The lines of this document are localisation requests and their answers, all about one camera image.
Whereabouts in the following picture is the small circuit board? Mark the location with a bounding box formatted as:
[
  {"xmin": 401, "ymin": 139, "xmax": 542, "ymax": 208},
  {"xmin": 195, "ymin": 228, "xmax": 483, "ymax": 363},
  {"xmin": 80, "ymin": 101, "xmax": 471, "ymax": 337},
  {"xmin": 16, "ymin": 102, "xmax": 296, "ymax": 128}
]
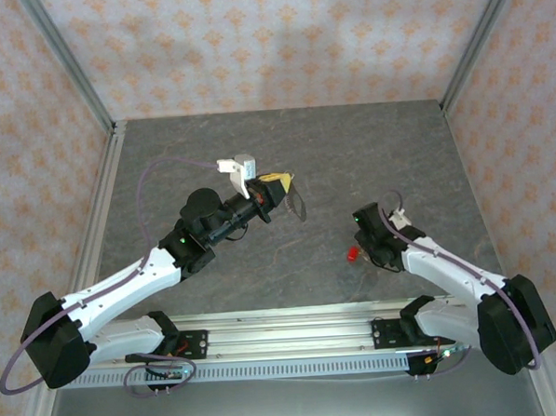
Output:
[
  {"xmin": 145, "ymin": 365, "xmax": 193, "ymax": 382},
  {"xmin": 434, "ymin": 344, "xmax": 468, "ymax": 360}
]

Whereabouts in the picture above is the grey metal panel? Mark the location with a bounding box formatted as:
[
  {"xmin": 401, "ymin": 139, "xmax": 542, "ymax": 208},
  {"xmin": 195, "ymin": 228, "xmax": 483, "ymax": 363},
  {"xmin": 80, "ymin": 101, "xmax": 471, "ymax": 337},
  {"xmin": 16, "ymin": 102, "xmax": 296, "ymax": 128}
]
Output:
[{"xmin": 39, "ymin": 364, "xmax": 549, "ymax": 416}]

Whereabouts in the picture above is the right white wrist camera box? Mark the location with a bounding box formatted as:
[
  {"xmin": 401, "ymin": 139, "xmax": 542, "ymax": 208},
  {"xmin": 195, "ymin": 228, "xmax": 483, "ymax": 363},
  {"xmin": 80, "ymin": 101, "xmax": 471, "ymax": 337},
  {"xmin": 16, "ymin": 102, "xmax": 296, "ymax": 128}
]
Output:
[{"xmin": 388, "ymin": 208, "xmax": 414, "ymax": 229}]

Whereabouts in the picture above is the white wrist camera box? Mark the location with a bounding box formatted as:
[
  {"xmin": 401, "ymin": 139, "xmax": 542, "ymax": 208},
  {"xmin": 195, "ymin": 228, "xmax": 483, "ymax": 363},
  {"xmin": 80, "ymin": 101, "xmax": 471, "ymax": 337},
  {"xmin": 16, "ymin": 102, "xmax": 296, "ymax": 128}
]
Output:
[
  {"xmin": 388, "ymin": 208, "xmax": 414, "ymax": 229},
  {"xmin": 214, "ymin": 153, "xmax": 260, "ymax": 201}
]

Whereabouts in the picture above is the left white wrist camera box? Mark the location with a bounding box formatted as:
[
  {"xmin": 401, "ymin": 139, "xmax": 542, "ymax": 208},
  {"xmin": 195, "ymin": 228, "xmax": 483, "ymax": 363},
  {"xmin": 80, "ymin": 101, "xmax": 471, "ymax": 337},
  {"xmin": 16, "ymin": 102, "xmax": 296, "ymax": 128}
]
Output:
[{"xmin": 214, "ymin": 153, "xmax": 260, "ymax": 201}]

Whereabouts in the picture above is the wide aluminium side rail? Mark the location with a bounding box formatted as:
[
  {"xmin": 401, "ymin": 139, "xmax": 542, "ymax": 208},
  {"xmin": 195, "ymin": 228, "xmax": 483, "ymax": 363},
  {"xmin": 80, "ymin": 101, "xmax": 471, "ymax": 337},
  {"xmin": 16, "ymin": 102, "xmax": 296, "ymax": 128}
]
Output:
[{"xmin": 49, "ymin": 120, "xmax": 139, "ymax": 332}]

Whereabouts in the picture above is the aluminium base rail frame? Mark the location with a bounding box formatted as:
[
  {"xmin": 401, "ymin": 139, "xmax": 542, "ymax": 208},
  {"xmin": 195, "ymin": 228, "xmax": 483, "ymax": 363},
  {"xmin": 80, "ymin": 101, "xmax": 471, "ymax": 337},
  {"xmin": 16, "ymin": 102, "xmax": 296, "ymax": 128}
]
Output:
[{"xmin": 34, "ymin": 294, "xmax": 548, "ymax": 371}]

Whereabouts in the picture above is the thin aluminium side rail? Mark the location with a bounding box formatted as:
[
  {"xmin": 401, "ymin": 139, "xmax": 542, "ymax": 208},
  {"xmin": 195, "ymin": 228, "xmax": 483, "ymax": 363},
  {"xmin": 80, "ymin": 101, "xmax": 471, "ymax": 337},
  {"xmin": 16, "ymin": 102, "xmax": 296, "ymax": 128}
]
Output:
[{"xmin": 438, "ymin": 96, "xmax": 517, "ymax": 312}]

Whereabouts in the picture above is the grey slotted cable duct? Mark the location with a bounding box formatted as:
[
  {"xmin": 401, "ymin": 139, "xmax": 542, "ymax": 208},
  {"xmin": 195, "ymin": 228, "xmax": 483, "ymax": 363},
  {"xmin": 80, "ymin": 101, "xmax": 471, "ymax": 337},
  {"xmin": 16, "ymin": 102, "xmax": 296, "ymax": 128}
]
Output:
[{"xmin": 56, "ymin": 353, "xmax": 412, "ymax": 392}]

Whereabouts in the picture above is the aluminium corner post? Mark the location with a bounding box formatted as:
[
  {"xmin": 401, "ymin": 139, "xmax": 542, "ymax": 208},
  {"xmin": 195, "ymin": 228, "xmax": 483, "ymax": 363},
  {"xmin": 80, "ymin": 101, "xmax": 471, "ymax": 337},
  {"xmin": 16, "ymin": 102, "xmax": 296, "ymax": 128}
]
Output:
[
  {"xmin": 17, "ymin": 0, "xmax": 119, "ymax": 138},
  {"xmin": 432, "ymin": 0, "xmax": 531, "ymax": 115}
]

